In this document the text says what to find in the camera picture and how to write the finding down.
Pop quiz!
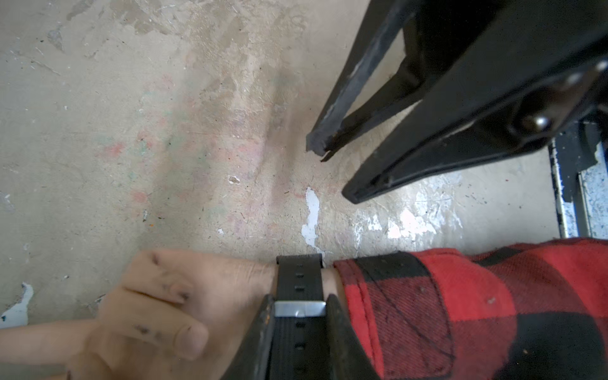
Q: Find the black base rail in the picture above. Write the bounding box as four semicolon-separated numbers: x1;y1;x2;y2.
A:
549;120;607;239

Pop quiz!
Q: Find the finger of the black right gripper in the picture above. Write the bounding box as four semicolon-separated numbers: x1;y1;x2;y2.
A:
342;1;607;204
307;1;428;161

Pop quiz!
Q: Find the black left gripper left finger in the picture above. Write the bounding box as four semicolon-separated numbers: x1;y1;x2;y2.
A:
221;294;276;380

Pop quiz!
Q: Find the mannequin hand peace sign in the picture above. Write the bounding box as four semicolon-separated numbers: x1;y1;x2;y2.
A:
1;250;276;379

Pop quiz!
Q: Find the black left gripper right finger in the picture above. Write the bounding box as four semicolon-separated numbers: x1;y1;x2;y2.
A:
326;294;380;380

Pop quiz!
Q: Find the red black plaid sleeve forearm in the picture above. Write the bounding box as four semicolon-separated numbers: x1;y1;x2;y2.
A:
321;238;607;379

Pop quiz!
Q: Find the black wrist watch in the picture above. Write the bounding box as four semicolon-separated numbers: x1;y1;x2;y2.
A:
268;253;331;380

